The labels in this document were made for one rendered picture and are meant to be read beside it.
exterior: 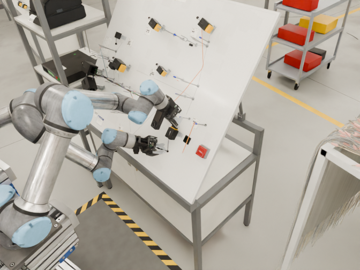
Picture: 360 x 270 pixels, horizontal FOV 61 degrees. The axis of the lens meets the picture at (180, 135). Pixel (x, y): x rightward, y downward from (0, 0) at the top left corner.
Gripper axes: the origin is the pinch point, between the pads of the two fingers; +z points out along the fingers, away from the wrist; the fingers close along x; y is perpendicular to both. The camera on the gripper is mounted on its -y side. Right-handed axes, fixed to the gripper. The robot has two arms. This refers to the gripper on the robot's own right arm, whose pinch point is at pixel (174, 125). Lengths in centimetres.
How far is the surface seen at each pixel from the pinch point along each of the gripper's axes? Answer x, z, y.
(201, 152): -19.6, 5.3, -2.8
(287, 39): 81, 173, 189
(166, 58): 32.0, -5.2, 28.3
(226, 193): -26, 50, -8
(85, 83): 76, -2, -12
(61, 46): 302, 101, 12
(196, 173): -20.6, 13.4, -12.0
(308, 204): -74, 4, 6
